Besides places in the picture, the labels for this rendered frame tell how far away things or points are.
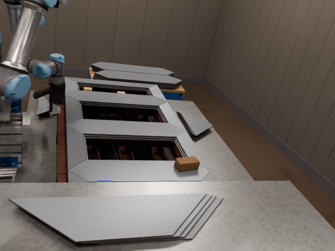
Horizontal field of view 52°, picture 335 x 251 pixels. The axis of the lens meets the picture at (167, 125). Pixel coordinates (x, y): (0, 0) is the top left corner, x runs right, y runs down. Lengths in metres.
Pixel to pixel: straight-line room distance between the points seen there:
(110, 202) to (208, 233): 0.34
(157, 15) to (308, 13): 2.13
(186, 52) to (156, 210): 4.56
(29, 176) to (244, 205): 1.11
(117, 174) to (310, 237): 0.89
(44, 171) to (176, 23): 3.84
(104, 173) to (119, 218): 0.60
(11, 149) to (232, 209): 1.08
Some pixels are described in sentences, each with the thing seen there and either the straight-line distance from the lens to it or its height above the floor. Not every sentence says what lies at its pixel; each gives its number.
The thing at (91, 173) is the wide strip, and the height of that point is 0.84.
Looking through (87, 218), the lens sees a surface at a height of 1.07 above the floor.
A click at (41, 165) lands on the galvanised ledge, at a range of 2.02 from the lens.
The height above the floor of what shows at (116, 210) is 1.07.
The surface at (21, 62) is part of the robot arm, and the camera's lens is 1.62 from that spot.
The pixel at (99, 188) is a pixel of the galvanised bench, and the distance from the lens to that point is 1.27.
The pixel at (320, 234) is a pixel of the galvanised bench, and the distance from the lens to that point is 1.41.
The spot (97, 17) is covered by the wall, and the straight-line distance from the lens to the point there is 5.05.
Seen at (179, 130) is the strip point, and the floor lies 0.84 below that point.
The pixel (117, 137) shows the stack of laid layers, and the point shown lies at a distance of 2.04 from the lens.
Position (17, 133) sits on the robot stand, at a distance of 1.78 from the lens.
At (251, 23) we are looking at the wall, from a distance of 4.99.
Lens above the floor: 1.83
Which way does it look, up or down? 26 degrees down
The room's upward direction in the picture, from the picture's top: 12 degrees clockwise
